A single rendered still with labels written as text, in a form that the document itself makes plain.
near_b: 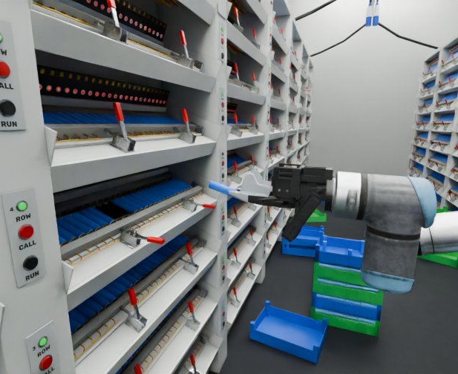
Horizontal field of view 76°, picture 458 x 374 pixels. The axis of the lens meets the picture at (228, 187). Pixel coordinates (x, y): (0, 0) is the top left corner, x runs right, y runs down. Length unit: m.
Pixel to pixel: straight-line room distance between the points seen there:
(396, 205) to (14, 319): 0.59
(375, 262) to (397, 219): 0.09
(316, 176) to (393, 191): 0.13
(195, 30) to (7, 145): 0.73
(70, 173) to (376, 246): 0.54
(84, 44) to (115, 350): 0.56
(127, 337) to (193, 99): 0.70
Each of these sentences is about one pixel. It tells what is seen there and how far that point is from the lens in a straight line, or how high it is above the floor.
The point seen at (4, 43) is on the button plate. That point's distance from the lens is 0.45.
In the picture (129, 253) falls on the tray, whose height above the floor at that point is 0.70.
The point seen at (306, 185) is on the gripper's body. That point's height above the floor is 0.83.
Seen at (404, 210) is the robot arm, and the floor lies 0.80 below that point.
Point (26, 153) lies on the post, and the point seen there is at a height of 0.91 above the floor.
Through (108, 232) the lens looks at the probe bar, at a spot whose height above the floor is 0.74.
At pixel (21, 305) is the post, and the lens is 0.49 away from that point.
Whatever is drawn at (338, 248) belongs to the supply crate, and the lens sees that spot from 1.64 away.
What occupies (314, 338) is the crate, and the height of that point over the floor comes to 0.00.
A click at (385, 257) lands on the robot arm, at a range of 0.62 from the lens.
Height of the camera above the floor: 0.95
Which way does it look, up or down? 12 degrees down
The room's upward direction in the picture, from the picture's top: straight up
